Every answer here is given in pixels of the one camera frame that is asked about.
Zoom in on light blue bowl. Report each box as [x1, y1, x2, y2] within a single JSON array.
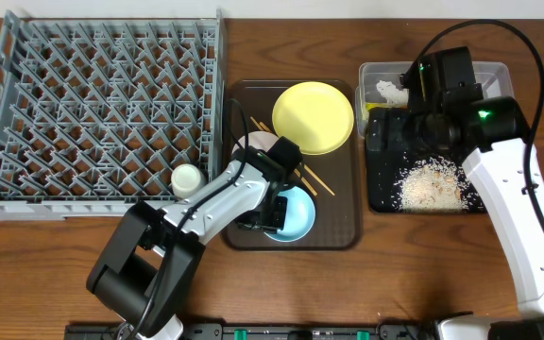
[[265, 186, 316, 243]]

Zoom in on rice and food scraps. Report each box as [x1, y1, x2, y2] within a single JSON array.
[[392, 156, 479, 213]]

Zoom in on white tissue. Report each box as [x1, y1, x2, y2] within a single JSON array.
[[376, 80, 409, 107]]

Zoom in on yellow orange snack wrapper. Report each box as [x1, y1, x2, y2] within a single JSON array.
[[365, 102, 407, 111]]

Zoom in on white pink shallow bowl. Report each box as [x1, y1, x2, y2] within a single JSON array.
[[248, 131, 279, 152]]

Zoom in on pale green cup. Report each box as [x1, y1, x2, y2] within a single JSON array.
[[171, 163, 206, 199]]

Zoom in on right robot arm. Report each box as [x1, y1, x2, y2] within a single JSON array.
[[404, 96, 544, 339]]

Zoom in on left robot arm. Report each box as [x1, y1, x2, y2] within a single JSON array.
[[86, 146, 299, 339]]

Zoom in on clear plastic waste bin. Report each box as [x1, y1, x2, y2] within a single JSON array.
[[355, 61, 514, 137]]

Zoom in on grey plastic dishwasher rack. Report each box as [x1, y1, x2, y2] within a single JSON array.
[[0, 12, 226, 221]]

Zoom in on wooden chopstick lower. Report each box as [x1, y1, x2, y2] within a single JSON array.
[[250, 117, 317, 196]]

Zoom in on wooden chopstick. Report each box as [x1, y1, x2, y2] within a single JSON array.
[[250, 117, 317, 196], [258, 121, 336, 197]]

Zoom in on black rectangular tray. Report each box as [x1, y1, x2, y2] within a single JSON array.
[[365, 108, 485, 213]]

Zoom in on wooden chopstick upper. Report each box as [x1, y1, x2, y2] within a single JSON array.
[[258, 121, 336, 197]]

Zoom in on yellow round plate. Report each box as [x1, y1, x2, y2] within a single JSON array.
[[272, 81, 354, 155]]

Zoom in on dark brown serving tray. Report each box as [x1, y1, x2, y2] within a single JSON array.
[[222, 79, 363, 251]]

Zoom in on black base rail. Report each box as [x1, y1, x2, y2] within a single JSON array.
[[63, 320, 443, 340]]

